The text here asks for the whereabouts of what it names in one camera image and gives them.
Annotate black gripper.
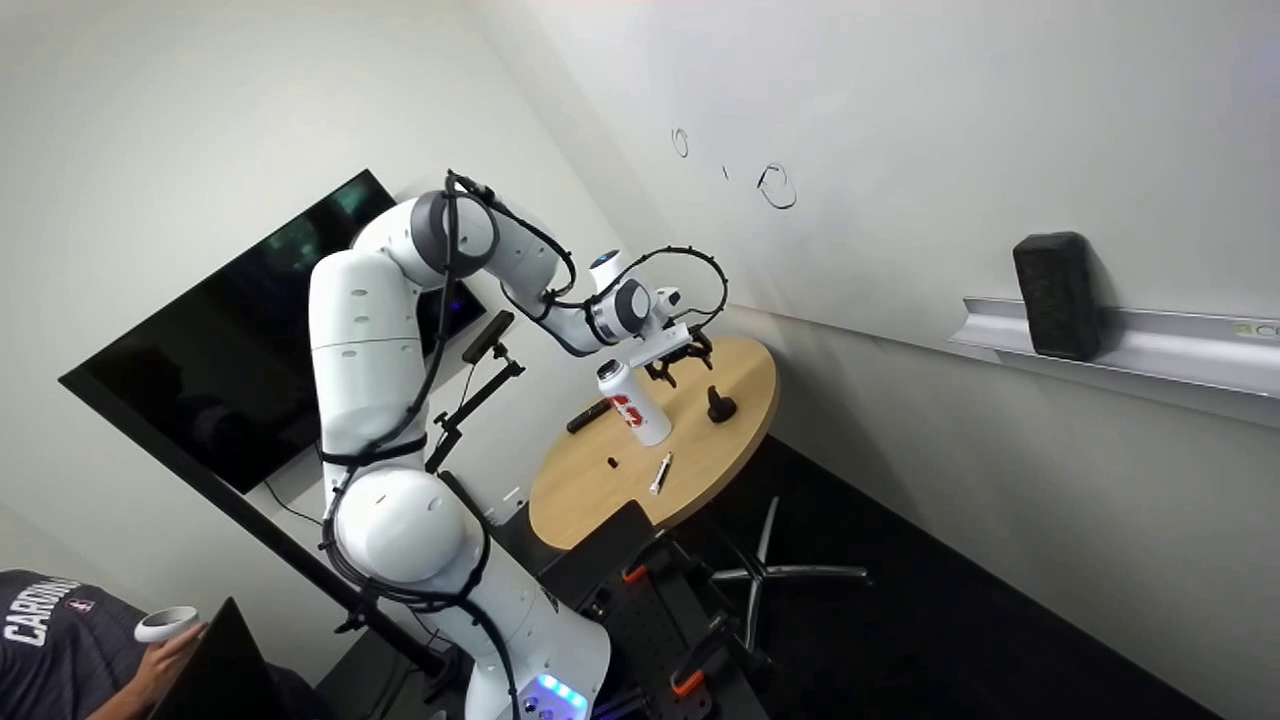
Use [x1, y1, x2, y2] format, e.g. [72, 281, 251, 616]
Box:
[641, 327, 721, 398]

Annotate white handheld controller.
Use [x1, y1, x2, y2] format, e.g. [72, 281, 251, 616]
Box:
[134, 603, 199, 650]

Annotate operator forearm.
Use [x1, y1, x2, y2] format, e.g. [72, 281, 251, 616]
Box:
[83, 653, 173, 720]

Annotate white bottle with red logo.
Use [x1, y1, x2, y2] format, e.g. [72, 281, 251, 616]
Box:
[594, 358, 675, 454]

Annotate operator hand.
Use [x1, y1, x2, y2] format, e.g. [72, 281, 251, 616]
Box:
[134, 622, 214, 683]

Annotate black robot workbench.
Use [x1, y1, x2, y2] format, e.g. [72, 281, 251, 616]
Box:
[493, 506, 776, 720]

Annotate grey star table base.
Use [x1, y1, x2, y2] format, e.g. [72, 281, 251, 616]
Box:
[704, 493, 878, 655]

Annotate black whiteboard eraser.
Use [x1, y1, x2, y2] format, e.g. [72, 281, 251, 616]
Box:
[1009, 228, 1108, 366]

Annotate black flat screen monitor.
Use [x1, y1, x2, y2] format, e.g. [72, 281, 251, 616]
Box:
[55, 167, 493, 497]

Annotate grey whiteboard tray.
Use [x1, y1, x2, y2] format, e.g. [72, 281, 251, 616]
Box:
[952, 292, 1280, 404]

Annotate black laptop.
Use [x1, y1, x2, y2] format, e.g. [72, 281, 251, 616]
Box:
[153, 598, 294, 720]

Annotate person in dark t-shirt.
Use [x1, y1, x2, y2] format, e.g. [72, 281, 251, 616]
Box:
[0, 567, 153, 720]

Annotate black stereo camera bar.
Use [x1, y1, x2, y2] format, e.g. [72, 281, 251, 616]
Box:
[565, 398, 617, 440]

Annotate black camera on stand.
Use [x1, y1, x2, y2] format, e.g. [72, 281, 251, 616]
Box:
[460, 310, 521, 370]

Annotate black clamp with orange handle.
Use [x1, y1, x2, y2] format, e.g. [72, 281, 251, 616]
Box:
[663, 626, 753, 703]
[617, 536, 695, 598]

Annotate black camera stand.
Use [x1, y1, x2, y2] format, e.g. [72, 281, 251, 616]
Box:
[422, 352, 529, 473]

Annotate white wall whiteboard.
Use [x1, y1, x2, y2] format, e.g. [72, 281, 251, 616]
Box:
[586, 0, 1280, 435]

